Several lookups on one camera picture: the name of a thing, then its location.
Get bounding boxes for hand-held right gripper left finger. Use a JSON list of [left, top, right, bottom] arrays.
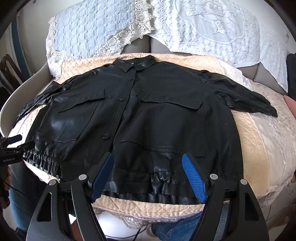
[[26, 152, 115, 241]]

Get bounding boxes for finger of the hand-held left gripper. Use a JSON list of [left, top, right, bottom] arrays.
[[0, 134, 23, 149], [5, 142, 35, 160]]

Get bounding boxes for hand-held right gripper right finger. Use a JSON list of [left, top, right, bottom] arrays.
[[181, 152, 270, 241]]

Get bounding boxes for black leather jacket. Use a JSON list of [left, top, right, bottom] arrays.
[[17, 58, 278, 205]]

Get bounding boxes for beige quilted mat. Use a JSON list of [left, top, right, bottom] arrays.
[[14, 54, 266, 220]]

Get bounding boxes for person's blue jeans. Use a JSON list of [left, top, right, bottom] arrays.
[[8, 162, 232, 241]]

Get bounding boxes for dark furniture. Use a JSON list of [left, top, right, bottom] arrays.
[[0, 54, 26, 93]]

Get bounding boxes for cream satin lace sheet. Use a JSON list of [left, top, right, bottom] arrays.
[[220, 62, 296, 204]]

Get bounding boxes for pink cushion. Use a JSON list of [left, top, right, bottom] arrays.
[[284, 95, 296, 116]]

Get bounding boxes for light blue quilted lace cover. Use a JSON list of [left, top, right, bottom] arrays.
[[46, 0, 154, 78]]

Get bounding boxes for grey sofa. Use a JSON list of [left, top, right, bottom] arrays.
[[0, 35, 288, 139]]

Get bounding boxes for white embossed cover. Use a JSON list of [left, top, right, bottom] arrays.
[[148, 0, 289, 93]]

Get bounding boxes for black cable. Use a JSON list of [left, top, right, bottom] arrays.
[[0, 170, 22, 194]]

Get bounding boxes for blue door frame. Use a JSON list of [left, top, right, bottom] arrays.
[[11, 22, 31, 77]]

